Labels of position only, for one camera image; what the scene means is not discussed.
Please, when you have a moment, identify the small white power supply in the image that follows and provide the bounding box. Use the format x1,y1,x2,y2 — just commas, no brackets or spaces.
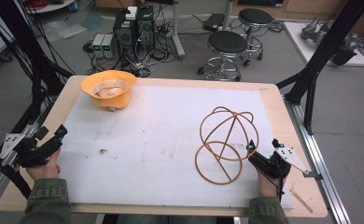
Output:
101,34,118,60
91,33,105,59

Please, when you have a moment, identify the thin wooden stick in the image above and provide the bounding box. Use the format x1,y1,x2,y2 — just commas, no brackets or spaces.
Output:
289,188,315,215

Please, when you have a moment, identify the black metal frame strut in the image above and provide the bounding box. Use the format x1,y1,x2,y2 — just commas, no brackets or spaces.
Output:
274,0,364,136
0,0,76,188

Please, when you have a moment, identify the black round stool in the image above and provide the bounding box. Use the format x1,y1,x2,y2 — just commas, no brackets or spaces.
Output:
197,30,249,83
237,7,275,68

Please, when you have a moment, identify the black flat device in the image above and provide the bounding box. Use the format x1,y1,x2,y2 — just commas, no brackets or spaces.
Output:
202,12,226,33

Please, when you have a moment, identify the person's left hand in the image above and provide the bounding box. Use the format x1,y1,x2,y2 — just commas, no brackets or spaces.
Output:
25,147,62,182

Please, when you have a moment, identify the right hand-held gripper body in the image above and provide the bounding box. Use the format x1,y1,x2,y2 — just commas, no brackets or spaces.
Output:
248,147,324,181

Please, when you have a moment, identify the tangle of floor cables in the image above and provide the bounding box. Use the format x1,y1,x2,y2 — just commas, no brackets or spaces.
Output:
82,3,178,78

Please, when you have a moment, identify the yellow bucket hat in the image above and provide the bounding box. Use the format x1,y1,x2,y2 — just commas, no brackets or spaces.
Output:
79,69,138,110

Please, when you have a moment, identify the black computer tower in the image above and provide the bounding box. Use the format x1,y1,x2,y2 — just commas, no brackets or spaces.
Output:
112,8,138,62
135,5,157,52

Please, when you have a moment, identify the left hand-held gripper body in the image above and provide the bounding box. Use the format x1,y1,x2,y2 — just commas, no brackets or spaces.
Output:
0,133,54,169

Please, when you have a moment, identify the white box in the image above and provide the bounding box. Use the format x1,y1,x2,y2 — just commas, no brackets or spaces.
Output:
125,6,139,21

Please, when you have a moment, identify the white foam mat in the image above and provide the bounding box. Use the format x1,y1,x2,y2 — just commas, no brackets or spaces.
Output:
56,83,296,210

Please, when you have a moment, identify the grey metal post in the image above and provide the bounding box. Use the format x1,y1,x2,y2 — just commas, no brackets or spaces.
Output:
170,0,187,61

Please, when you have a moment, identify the person's right hand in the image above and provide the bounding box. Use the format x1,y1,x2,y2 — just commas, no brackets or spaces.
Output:
256,167,289,199

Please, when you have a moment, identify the copper wire basket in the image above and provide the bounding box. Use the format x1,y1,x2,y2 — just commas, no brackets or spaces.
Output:
194,105,260,186

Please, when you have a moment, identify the white floor board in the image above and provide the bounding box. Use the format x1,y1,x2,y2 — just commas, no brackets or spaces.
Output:
283,21,364,68

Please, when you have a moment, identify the aluminium rail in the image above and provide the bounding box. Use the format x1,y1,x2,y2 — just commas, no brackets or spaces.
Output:
282,94,354,224
0,101,57,210

